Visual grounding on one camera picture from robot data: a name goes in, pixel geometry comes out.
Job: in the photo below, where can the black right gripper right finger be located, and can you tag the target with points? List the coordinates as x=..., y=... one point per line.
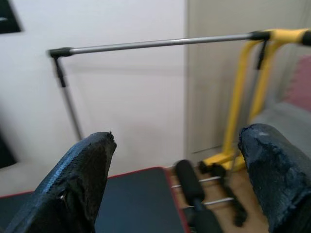
x=279, y=182

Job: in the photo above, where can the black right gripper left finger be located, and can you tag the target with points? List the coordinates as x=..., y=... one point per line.
x=73, y=189

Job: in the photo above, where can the black weight bench red trim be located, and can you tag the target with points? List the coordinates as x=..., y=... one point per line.
x=136, y=199

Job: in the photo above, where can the black bench foot bar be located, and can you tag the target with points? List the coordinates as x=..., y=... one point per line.
x=216, y=170

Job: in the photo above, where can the black flat panel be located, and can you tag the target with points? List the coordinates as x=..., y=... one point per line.
x=8, y=17
x=6, y=150

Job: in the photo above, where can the black foam bench roller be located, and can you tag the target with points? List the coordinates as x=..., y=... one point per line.
x=189, y=179
x=206, y=221

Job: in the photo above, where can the yellow dip bar stand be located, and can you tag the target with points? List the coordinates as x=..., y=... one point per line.
x=239, y=97
x=263, y=80

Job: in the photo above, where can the pink foam puzzle mat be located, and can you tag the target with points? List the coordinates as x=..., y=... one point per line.
x=301, y=82

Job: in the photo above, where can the beige door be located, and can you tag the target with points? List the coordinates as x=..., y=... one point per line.
x=211, y=85

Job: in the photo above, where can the silver clothes rack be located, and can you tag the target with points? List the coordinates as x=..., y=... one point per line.
x=145, y=44

